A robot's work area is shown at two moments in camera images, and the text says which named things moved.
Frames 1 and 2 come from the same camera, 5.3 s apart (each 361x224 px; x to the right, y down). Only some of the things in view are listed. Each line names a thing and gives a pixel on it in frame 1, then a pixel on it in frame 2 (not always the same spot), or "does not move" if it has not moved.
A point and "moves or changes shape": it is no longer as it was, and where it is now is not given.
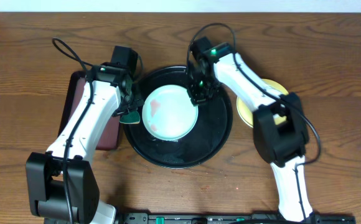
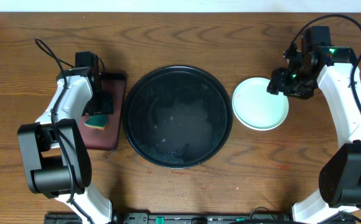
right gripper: (195, 98) to (277, 83)
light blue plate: (168, 112) moves or changes shape
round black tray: (172, 132) does not move
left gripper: (139, 104) to (107, 106)
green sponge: (132, 117) moves or changes shape
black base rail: (231, 218) does not move
